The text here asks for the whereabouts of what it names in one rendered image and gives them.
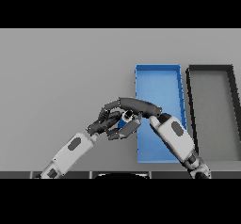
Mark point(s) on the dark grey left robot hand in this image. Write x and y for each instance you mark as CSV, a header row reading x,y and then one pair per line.
x,y
106,122

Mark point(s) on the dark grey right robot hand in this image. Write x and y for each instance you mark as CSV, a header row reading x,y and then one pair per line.
x,y
141,105

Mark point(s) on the blue pipe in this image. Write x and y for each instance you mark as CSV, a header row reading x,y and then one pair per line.
x,y
125,118

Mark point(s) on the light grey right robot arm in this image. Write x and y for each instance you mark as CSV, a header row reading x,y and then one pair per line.
x,y
175,136

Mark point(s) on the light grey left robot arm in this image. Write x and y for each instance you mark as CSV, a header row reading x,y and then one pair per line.
x,y
72,149

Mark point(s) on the blue bin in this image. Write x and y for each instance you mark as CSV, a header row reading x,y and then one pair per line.
x,y
158,86

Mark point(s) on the dark grey bin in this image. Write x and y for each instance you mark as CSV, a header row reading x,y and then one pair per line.
x,y
213,115

